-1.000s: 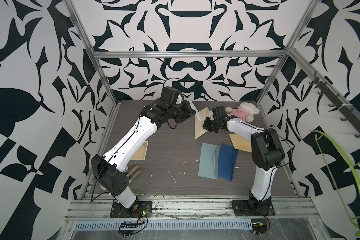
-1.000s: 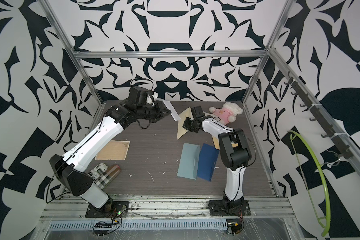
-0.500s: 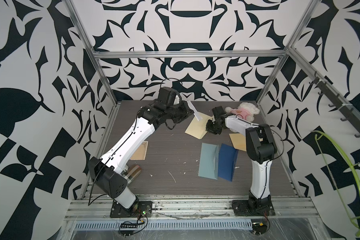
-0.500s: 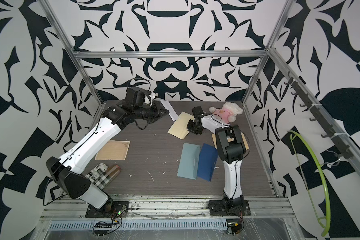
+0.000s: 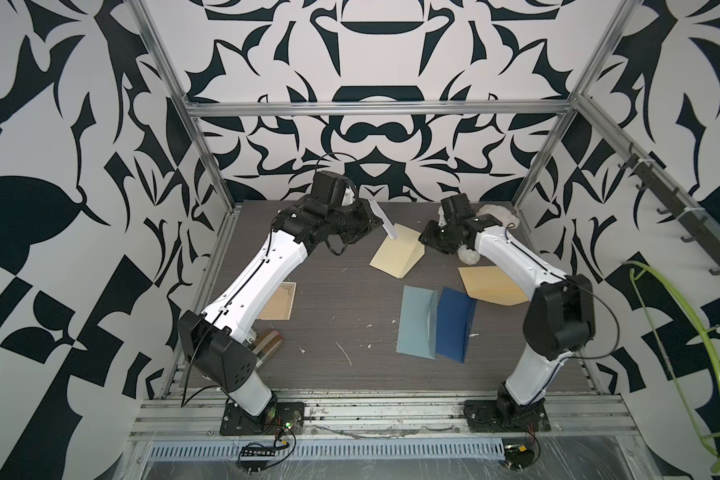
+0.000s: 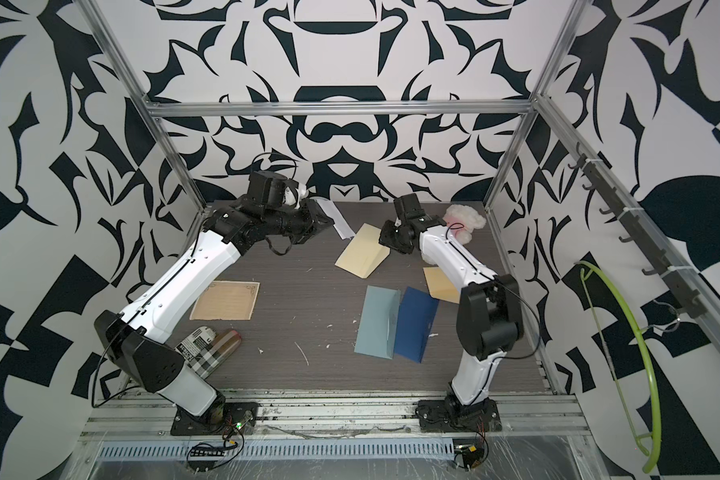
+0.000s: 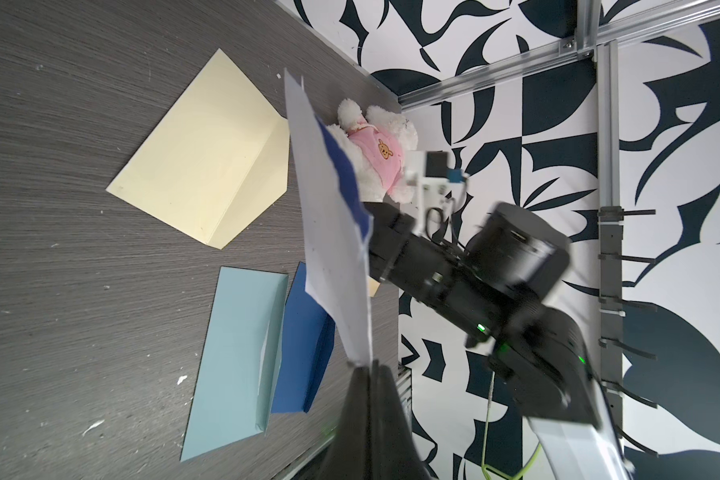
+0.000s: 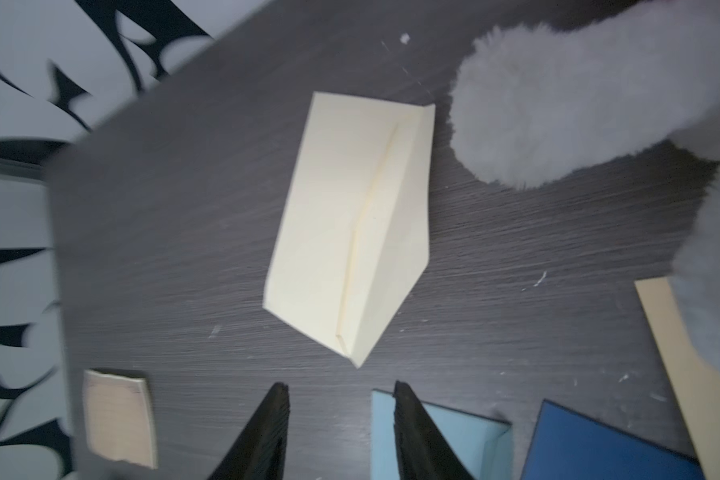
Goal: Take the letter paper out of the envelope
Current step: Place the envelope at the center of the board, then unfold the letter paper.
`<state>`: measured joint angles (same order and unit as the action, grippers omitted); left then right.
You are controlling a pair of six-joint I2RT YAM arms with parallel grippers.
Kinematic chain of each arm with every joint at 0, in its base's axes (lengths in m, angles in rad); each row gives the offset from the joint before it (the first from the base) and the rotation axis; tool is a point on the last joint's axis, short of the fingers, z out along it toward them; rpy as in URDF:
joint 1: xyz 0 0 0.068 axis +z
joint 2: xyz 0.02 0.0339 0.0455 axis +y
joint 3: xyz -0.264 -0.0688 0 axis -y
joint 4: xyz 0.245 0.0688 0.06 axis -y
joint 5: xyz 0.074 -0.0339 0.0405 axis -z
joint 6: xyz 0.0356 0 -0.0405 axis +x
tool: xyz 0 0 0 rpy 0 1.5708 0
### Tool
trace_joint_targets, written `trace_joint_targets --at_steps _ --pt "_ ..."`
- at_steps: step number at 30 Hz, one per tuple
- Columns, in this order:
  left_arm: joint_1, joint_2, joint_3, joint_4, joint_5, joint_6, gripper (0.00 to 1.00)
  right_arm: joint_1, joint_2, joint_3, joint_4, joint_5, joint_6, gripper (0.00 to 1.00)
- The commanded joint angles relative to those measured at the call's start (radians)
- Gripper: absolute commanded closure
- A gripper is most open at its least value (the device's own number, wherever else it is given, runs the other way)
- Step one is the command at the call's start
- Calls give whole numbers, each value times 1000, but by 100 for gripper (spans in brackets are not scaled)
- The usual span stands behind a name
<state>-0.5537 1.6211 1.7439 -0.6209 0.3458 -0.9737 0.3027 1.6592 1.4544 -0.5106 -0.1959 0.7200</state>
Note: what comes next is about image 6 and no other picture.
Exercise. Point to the cream letter paper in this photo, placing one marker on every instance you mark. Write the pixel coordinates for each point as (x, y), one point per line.
(227, 301)

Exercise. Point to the black hook rack rail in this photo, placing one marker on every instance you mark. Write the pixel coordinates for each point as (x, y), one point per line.
(641, 231)

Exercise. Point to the white cable duct strip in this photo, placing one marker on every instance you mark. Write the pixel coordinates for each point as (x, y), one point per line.
(291, 449)

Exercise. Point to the black connector board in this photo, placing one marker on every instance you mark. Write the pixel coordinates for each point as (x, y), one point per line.
(204, 457)
(469, 457)

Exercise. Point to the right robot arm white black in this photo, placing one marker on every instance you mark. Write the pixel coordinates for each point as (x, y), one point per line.
(489, 317)

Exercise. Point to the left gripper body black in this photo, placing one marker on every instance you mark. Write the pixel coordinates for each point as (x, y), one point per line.
(299, 226)

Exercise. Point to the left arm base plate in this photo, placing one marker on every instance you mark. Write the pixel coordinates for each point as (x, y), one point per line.
(218, 420)

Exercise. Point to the left black connector board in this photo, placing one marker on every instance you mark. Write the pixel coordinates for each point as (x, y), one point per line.
(204, 457)

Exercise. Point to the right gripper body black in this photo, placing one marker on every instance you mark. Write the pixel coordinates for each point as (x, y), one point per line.
(394, 235)

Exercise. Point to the white letter paper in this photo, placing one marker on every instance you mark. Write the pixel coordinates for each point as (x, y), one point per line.
(342, 227)

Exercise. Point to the right black connector board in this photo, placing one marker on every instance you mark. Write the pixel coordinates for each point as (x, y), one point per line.
(469, 457)

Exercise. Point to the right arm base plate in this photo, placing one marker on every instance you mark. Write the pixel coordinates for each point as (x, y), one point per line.
(448, 416)

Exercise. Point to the white teddy bear pink shirt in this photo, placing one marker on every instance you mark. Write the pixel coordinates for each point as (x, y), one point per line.
(462, 221)

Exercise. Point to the dark blue envelope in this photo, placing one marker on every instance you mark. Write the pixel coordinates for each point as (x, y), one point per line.
(416, 315)

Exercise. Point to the plaid checkered tube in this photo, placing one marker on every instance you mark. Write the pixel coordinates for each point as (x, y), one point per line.
(217, 352)

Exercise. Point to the tan yellow envelope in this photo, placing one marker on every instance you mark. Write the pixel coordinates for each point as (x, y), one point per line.
(439, 286)

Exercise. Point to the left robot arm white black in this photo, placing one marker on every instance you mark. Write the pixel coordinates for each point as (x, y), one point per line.
(134, 339)

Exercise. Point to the light blue envelope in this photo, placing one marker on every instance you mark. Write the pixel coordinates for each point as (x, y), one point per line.
(378, 324)

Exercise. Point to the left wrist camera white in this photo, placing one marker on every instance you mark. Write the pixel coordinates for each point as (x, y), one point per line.
(295, 194)

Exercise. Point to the pale yellow envelope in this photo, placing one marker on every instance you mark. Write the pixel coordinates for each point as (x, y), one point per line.
(364, 253)

